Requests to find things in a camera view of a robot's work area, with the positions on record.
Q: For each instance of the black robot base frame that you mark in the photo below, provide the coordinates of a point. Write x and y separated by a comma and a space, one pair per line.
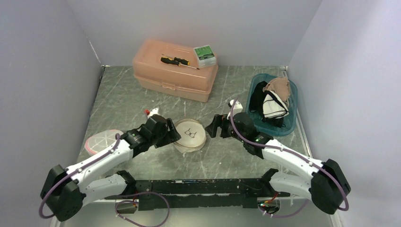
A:
195, 193

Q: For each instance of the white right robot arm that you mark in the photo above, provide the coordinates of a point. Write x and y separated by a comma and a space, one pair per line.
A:
321, 182

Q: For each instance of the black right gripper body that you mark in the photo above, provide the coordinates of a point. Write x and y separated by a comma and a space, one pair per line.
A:
226, 131

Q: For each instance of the clear round lidded container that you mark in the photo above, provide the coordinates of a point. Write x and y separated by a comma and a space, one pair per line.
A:
100, 141

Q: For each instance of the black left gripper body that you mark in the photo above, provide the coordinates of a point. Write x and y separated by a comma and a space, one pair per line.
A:
158, 139

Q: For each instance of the black white bra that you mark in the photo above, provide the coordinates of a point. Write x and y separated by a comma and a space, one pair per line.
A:
273, 107

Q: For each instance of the green white small box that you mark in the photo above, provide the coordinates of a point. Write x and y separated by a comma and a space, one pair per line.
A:
205, 56

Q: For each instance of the black yellow screwdriver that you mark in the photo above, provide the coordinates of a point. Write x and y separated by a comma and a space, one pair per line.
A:
177, 61

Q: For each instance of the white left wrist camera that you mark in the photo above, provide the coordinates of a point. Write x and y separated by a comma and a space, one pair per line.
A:
149, 113

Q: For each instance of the white mesh laundry bag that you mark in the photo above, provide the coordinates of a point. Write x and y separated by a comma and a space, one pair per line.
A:
193, 136

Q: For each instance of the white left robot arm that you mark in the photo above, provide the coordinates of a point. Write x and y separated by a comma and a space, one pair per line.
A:
67, 190

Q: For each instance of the beige pink bra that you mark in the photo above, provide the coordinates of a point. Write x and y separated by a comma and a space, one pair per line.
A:
280, 86

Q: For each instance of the black cloth garment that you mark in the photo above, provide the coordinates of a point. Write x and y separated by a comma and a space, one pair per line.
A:
256, 101

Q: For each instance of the pink plastic toolbox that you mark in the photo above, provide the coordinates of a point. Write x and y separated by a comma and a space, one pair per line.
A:
170, 79

